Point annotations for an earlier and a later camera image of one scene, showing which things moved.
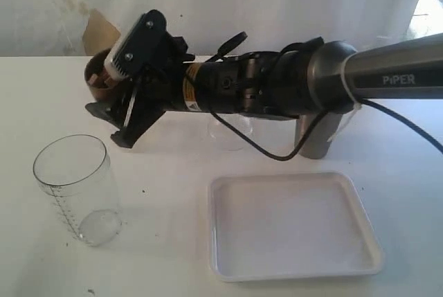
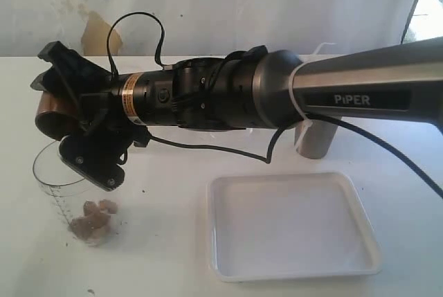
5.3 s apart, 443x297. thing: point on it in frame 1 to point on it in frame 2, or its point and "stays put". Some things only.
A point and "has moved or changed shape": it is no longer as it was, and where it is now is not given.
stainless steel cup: [318, 143] stays put
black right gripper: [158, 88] to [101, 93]
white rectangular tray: [265, 226] stays put
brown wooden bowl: [98, 80] has moved or changed shape
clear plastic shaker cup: [74, 172] stays put
